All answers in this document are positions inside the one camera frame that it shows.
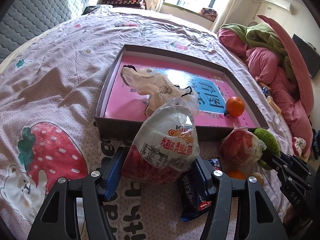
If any cream curtain right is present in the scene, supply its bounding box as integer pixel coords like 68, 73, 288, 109
210, 0, 242, 33

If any cream floral cloth pouch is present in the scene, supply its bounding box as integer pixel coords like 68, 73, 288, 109
120, 65, 199, 117

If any orange tangerine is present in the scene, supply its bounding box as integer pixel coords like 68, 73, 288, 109
225, 96, 245, 118
226, 170, 247, 180

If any white air conditioner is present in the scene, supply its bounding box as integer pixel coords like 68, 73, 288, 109
264, 0, 294, 15

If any black television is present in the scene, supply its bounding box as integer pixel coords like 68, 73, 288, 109
292, 34, 320, 79

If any blue snack packet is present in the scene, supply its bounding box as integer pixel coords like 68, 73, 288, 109
261, 87, 271, 98

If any white egg toy packet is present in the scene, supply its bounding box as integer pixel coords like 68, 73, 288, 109
121, 98, 200, 184

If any yellow biscuit packet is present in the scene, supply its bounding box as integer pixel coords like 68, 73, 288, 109
267, 96, 281, 115

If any folded cloth on windowsill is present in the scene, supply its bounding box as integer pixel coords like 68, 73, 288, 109
200, 8, 218, 22

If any pink floral bed quilt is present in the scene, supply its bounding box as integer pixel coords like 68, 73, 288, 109
1, 8, 293, 239

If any green knitted ring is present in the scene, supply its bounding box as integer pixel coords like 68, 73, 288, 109
253, 128, 281, 170

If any dark cardboard box tray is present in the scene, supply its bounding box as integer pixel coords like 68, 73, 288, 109
95, 45, 267, 141

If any tan walnut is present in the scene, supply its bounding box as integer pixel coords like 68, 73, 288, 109
251, 172, 264, 187

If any grey quilted headboard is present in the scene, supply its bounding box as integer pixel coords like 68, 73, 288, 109
1, 0, 90, 61

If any dark cookie snack packet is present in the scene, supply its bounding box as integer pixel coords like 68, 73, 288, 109
177, 157, 212, 222

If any red egg toy packet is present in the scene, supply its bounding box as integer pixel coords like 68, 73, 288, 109
219, 126, 267, 175

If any green garment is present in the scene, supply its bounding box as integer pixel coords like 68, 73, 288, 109
218, 23, 297, 83

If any pink crumpled blanket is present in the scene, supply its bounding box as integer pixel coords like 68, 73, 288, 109
217, 28, 315, 158

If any small biscuit packet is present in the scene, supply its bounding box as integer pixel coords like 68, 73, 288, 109
259, 82, 272, 92

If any floral scrunchie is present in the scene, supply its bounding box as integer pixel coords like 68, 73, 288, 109
292, 137, 306, 157

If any pink quilted cushion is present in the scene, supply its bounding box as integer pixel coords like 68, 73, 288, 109
257, 15, 314, 115

